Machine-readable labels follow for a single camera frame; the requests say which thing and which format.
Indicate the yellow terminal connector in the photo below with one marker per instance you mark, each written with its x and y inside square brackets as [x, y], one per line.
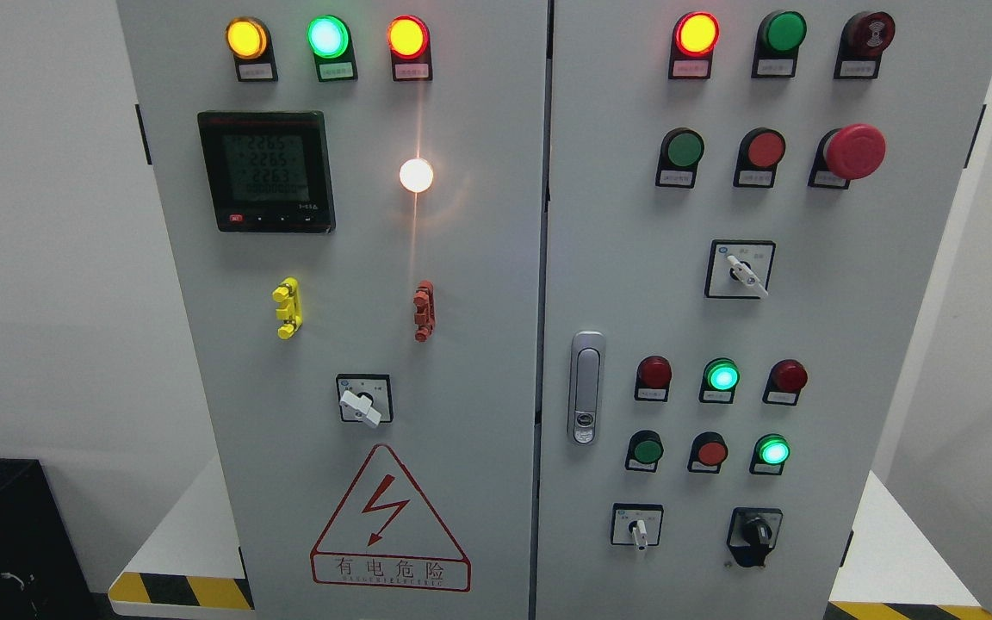
[287, 297]

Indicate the white selector switch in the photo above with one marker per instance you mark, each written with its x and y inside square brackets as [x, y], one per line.
[739, 269]
[636, 524]

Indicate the dark red buzzer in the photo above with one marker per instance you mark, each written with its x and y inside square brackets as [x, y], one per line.
[863, 40]

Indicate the red electric hazard sign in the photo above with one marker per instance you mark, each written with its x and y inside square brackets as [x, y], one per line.
[386, 533]

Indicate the lit green indicator light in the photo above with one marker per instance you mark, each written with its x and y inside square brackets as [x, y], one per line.
[332, 46]
[770, 453]
[719, 381]

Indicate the red emergency stop button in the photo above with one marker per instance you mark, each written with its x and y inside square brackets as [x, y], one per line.
[845, 154]

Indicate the red terminal connector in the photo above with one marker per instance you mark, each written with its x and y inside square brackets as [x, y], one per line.
[424, 316]

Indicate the black rotary knob switch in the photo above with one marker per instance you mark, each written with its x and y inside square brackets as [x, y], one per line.
[752, 535]

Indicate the red-ringed yellow light right door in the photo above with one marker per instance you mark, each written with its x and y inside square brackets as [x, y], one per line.
[694, 37]

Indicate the grey electrical cabinet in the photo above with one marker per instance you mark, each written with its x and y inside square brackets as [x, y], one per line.
[543, 122]

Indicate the yellow indicator light top left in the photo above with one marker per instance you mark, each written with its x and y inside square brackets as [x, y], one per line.
[252, 50]

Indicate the dark red indicator light left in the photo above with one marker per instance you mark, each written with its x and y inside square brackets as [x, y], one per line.
[654, 375]

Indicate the dark green indicator light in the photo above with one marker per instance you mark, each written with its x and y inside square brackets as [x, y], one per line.
[778, 39]

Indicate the dark red indicator light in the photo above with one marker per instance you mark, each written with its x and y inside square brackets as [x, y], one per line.
[654, 375]
[785, 382]

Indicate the red push button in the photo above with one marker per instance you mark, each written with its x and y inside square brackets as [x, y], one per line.
[760, 151]
[708, 452]

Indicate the lit green indicator light middle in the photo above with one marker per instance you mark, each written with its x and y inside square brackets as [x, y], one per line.
[719, 381]

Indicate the black digital power meter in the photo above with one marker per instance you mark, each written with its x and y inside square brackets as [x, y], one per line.
[268, 171]

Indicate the green push button lower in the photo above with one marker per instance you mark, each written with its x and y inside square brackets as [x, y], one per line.
[645, 451]

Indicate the red-ringed yellow indicator light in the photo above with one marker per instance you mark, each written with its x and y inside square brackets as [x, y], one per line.
[409, 44]

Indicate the red push button lower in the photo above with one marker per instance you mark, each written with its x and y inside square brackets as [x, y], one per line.
[708, 452]

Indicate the white selector switch left door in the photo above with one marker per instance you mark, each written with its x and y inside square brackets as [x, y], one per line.
[365, 398]

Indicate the green push button upper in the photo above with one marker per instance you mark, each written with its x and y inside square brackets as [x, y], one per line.
[679, 155]

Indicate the silver door lock handle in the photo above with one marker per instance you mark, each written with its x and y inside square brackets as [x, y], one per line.
[584, 386]

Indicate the white selector switch upper right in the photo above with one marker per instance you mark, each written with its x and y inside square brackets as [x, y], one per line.
[739, 269]

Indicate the green push button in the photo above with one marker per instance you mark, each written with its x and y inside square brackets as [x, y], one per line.
[679, 155]
[645, 451]

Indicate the bright white indicator lamp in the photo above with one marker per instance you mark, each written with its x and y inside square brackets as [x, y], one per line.
[416, 175]

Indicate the dark red indicator light right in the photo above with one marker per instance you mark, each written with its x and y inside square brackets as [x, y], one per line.
[785, 382]

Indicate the red push button upper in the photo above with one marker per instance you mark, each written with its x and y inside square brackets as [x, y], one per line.
[760, 151]

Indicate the black box on floor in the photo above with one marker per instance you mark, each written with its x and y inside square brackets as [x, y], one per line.
[40, 577]

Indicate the white selector switch lower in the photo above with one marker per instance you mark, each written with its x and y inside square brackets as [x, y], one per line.
[636, 524]

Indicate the lit green indicator light lower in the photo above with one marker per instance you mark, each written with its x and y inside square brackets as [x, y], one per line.
[770, 453]

